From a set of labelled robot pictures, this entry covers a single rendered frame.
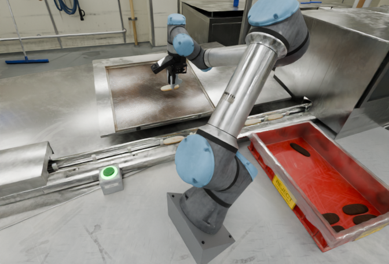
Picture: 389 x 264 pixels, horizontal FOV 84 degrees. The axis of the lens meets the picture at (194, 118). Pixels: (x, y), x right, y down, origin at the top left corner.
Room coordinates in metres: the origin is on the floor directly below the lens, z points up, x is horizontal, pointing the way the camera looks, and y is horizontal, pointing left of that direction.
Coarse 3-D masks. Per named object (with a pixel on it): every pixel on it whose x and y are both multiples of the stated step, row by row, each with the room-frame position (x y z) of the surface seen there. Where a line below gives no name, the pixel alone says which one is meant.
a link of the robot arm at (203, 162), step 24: (264, 0) 0.62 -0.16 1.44; (288, 0) 0.57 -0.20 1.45; (264, 24) 0.55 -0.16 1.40; (288, 24) 0.55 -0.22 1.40; (264, 48) 0.53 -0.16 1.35; (288, 48) 0.55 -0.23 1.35; (240, 72) 0.50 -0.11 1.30; (264, 72) 0.49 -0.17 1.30; (240, 96) 0.45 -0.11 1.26; (216, 120) 0.41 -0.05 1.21; (240, 120) 0.41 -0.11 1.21; (192, 144) 0.36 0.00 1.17; (216, 144) 0.36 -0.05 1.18; (192, 168) 0.32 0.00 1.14; (216, 168) 0.32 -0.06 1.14
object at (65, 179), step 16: (256, 128) 0.81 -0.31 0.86; (176, 144) 0.67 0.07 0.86; (112, 160) 0.56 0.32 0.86; (128, 160) 0.56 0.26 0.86; (144, 160) 0.57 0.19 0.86; (160, 160) 0.59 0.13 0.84; (48, 176) 0.47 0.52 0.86; (64, 176) 0.47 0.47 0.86; (80, 176) 0.48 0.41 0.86; (96, 176) 0.49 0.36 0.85; (32, 192) 0.41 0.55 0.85; (48, 192) 0.43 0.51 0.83
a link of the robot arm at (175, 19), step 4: (168, 16) 0.93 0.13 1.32; (172, 16) 0.93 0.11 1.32; (176, 16) 0.94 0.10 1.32; (180, 16) 0.94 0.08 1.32; (184, 16) 0.95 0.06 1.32; (168, 20) 0.92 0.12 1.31; (172, 20) 0.91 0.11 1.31; (176, 20) 0.91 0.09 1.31; (180, 20) 0.91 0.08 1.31; (184, 20) 0.93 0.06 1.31; (168, 24) 0.92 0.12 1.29; (172, 24) 0.91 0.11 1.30; (176, 24) 0.91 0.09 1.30; (180, 24) 0.91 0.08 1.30; (184, 24) 0.93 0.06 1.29; (168, 28) 0.92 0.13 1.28; (172, 28) 0.90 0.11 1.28; (168, 32) 0.91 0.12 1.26; (168, 36) 0.93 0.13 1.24; (168, 40) 0.93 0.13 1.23; (172, 44) 0.92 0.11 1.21
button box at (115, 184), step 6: (102, 168) 0.49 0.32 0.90; (120, 174) 0.49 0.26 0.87; (102, 180) 0.44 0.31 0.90; (108, 180) 0.44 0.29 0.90; (114, 180) 0.45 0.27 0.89; (120, 180) 0.46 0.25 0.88; (102, 186) 0.43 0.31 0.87; (108, 186) 0.44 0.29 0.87; (114, 186) 0.45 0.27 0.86; (120, 186) 0.45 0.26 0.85; (108, 192) 0.44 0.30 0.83; (114, 192) 0.44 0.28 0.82
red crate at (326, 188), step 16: (272, 144) 0.74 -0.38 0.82; (288, 144) 0.74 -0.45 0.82; (304, 144) 0.75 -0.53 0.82; (288, 160) 0.64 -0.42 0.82; (304, 160) 0.65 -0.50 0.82; (320, 160) 0.65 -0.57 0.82; (272, 176) 0.54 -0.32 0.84; (304, 176) 0.56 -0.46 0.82; (320, 176) 0.57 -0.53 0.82; (336, 176) 0.57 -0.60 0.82; (304, 192) 0.49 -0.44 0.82; (320, 192) 0.49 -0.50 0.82; (336, 192) 0.49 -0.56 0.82; (352, 192) 0.50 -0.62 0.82; (320, 208) 0.42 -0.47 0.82; (336, 208) 0.42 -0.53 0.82; (368, 208) 0.43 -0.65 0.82; (304, 224) 0.36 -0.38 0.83; (336, 224) 0.37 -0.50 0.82; (352, 224) 0.37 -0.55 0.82; (320, 240) 0.30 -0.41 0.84
